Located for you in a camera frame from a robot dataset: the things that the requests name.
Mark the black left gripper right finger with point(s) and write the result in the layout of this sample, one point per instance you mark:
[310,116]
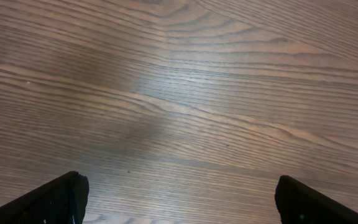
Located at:
[298,203]

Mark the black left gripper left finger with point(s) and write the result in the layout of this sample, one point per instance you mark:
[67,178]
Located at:
[60,201]

